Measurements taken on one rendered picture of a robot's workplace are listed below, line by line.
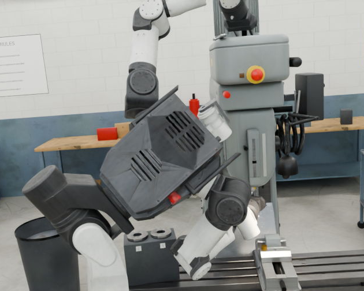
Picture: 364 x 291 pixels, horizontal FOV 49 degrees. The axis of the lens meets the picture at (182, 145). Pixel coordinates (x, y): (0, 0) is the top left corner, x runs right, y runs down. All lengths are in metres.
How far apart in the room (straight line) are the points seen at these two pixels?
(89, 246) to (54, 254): 2.12
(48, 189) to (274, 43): 0.85
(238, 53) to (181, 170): 0.52
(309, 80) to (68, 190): 1.19
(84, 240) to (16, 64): 5.30
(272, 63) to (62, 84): 4.92
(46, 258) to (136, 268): 1.61
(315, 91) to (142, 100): 0.93
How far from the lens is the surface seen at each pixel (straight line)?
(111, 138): 5.40
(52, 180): 1.12
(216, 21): 1.82
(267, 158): 1.58
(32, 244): 3.24
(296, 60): 1.45
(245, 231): 1.47
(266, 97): 1.50
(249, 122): 1.53
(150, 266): 1.74
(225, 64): 1.38
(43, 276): 3.35
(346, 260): 1.95
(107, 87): 5.93
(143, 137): 1.06
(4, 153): 6.56
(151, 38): 1.33
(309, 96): 1.88
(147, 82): 1.20
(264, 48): 1.39
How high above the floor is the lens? 1.82
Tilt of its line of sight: 12 degrees down
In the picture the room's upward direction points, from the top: 4 degrees counter-clockwise
